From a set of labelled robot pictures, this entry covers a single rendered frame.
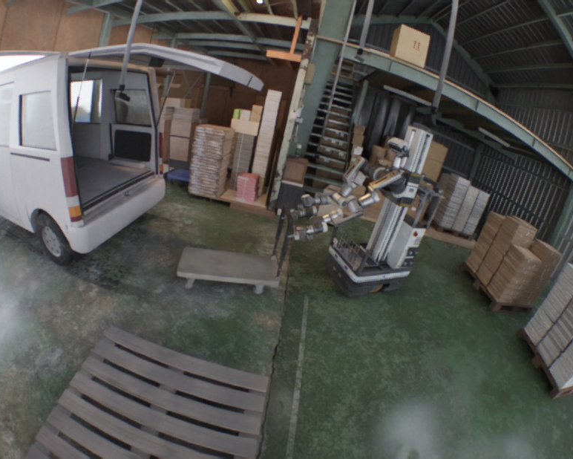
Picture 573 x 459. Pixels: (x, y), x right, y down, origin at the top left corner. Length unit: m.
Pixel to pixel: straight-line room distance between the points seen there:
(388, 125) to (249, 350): 6.75
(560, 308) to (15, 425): 4.81
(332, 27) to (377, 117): 3.54
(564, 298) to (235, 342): 3.52
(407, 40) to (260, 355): 4.61
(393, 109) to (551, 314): 6.16
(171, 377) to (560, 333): 3.74
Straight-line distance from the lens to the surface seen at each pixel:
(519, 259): 3.87
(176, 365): 1.66
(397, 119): 7.59
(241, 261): 2.33
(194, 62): 1.53
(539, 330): 3.77
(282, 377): 1.81
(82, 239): 2.24
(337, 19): 4.74
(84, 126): 3.91
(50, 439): 1.67
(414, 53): 4.65
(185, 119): 5.45
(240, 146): 4.10
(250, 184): 3.79
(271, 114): 3.98
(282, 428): 1.65
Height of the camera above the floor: 1.53
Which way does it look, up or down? 26 degrees down
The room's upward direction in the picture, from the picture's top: 14 degrees clockwise
